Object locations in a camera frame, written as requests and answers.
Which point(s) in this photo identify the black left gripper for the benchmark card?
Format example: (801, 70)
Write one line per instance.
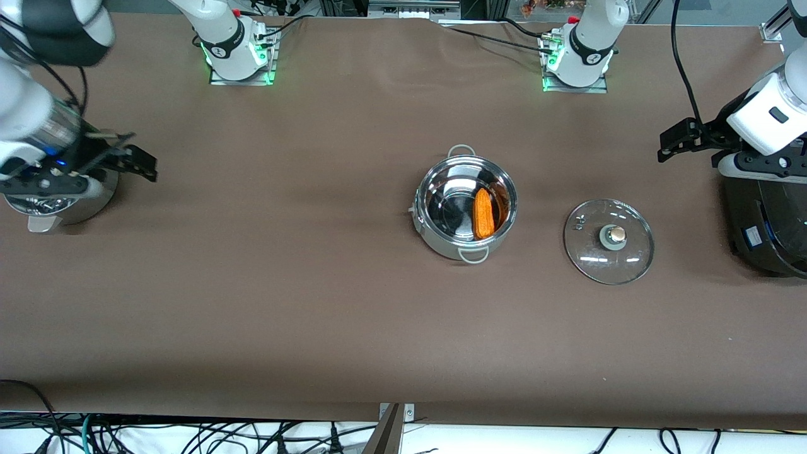
(711, 135)

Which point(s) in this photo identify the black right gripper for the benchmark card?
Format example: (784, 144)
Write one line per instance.
(94, 157)

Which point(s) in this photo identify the glass lid with knob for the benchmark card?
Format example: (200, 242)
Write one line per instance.
(613, 236)

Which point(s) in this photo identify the orange corn cob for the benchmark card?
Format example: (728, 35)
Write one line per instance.
(483, 214)

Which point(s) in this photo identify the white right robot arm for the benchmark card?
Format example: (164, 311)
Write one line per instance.
(227, 44)

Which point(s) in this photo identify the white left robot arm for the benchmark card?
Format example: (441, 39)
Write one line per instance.
(589, 44)

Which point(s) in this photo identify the shiny steel pan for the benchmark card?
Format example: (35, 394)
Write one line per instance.
(88, 207)

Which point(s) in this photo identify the black round appliance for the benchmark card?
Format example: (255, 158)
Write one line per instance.
(750, 214)

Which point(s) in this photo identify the orange red toy pile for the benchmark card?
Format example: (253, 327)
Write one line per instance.
(545, 5)

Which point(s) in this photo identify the white power strip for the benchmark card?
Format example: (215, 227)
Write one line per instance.
(410, 9)

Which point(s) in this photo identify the dark metal profile leg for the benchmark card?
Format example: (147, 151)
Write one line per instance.
(386, 438)

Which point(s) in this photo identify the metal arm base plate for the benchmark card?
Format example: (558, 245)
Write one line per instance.
(599, 89)
(220, 81)

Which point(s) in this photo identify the silver aluminium frame bracket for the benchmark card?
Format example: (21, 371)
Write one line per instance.
(772, 28)

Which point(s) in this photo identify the small metal table bracket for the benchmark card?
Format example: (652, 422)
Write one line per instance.
(410, 411)

